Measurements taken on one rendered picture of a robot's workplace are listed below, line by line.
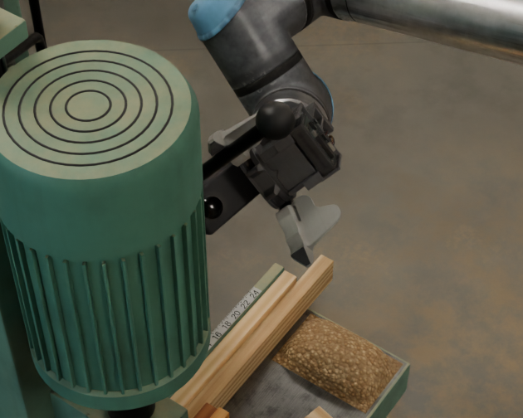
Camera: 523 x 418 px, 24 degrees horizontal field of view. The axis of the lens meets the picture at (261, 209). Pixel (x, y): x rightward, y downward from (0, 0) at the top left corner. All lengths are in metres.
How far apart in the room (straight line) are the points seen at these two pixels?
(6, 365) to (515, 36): 0.62
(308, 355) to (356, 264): 1.32
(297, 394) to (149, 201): 0.62
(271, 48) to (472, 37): 0.23
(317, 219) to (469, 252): 1.70
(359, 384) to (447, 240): 1.42
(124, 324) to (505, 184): 2.08
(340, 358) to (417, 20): 0.43
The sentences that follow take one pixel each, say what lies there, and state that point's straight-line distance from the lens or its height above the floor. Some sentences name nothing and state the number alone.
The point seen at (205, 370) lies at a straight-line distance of 1.47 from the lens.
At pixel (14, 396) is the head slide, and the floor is 1.09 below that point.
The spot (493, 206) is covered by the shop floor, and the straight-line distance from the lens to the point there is 2.98.
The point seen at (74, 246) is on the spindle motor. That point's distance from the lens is 0.97.
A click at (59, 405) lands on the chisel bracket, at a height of 1.06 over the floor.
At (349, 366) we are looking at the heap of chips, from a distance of 1.50.
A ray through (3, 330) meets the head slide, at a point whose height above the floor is 1.22.
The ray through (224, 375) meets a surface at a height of 0.94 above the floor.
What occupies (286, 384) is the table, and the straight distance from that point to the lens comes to 1.52.
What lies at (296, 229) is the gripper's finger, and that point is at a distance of 1.19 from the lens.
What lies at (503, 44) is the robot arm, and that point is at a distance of 1.30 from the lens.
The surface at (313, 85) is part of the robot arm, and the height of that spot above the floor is 1.23.
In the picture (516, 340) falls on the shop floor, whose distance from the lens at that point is 2.73.
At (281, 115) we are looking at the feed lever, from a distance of 1.05.
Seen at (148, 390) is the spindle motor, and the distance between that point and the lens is 1.13.
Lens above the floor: 2.16
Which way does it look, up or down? 47 degrees down
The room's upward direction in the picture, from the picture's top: straight up
